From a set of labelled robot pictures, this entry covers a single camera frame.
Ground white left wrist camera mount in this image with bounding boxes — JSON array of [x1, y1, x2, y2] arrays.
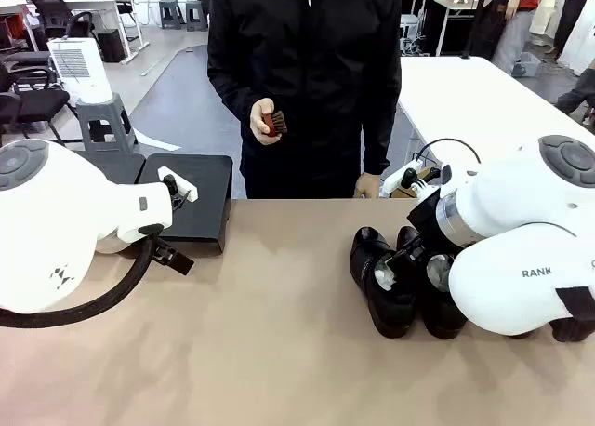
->
[[156, 165, 199, 202]]

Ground grey plastic stool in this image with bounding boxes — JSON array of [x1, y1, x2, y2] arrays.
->
[[159, 0, 185, 30], [75, 94, 139, 155], [185, 0, 209, 32]]

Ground black round-toe leather shoe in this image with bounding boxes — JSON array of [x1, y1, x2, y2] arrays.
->
[[396, 224, 469, 340], [349, 226, 418, 339]]

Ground person's left forearm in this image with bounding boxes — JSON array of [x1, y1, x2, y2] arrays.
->
[[362, 86, 402, 176]]

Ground seated bystander in dark trousers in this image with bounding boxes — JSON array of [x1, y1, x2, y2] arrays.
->
[[555, 56, 595, 129]]

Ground black stand pole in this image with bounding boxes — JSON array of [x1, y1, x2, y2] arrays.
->
[[459, 0, 487, 60]]

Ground grey storage bin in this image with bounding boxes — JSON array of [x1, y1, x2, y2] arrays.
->
[[510, 51, 543, 78]]

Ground white computer case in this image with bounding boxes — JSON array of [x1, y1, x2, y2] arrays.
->
[[400, 14, 427, 55]]

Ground black computer tower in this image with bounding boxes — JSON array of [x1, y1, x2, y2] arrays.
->
[[96, 28, 126, 63]]

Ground black padded office chair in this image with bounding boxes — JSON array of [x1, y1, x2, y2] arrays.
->
[[0, 48, 78, 147]]

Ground person's right hand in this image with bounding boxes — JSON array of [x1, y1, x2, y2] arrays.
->
[[249, 98, 283, 147]]

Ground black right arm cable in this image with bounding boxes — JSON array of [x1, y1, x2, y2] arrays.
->
[[413, 138, 483, 166]]

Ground white paper shoe stuffing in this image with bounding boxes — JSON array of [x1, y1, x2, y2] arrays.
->
[[426, 254, 456, 288], [375, 261, 397, 291]]

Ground black mesh office chair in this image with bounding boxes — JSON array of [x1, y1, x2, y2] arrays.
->
[[25, 0, 97, 41]]

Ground black shoe stand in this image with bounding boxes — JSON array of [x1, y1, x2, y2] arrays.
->
[[134, 153, 233, 256], [73, 151, 148, 185]]

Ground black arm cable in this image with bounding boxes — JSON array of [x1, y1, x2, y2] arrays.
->
[[0, 228, 162, 329], [413, 138, 483, 166]]

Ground white air purifier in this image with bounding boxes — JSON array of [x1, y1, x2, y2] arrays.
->
[[47, 37, 114, 105]]

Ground person in black jacket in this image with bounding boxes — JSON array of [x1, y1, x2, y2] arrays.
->
[[206, 0, 403, 200]]

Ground person's left hand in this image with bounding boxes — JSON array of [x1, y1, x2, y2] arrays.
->
[[353, 172, 381, 199]]

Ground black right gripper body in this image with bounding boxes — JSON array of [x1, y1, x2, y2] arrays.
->
[[407, 189, 466, 260]]

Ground small background table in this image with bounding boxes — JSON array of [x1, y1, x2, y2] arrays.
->
[[434, 0, 496, 58]]

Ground large white table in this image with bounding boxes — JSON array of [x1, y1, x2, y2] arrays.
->
[[398, 56, 595, 174]]

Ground black cable clamp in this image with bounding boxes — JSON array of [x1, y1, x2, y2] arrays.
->
[[155, 236, 195, 277]]

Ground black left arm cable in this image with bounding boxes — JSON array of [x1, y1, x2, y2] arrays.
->
[[0, 228, 162, 329]]

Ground red shoe brush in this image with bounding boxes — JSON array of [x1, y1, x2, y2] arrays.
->
[[260, 111, 288, 138]]

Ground person's right forearm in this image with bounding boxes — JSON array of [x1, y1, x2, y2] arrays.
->
[[207, 48, 275, 115]]

